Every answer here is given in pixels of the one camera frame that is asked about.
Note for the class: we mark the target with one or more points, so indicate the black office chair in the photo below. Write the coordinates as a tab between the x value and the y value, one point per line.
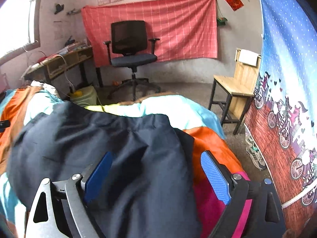
130	47

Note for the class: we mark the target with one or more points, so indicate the blue bicycle print curtain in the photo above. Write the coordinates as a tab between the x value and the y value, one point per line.
282	117

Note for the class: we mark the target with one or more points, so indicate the grey white sneaker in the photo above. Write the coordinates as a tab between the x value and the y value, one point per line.
254	153

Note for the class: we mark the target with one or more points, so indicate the dark navy puffer jacket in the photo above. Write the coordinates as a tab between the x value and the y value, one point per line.
148	191

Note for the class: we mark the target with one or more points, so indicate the green wall ornament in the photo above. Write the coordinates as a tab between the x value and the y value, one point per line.
221	21

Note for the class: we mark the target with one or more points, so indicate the colourful striped bed blanket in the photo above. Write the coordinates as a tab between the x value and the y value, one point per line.
19	107

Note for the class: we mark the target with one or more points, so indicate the red checked wall cloth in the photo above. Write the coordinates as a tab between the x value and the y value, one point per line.
186	29

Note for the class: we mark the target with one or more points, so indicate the red paper wall decoration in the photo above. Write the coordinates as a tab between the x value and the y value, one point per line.
235	4

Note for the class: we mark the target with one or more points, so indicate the wooden chair with black legs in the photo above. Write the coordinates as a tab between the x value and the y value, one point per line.
239	88

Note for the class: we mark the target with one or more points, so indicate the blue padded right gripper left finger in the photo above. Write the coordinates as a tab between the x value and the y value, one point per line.
94	176

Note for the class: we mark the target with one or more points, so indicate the black wall hook ornament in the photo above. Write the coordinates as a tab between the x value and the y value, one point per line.
58	8

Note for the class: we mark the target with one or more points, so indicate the wooden desk with shelves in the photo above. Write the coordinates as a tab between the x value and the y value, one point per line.
57	65

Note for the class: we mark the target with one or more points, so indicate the yellow green plastic container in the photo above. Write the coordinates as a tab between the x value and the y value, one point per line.
84	97

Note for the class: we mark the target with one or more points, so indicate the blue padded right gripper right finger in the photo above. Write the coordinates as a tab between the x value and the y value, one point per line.
218	176

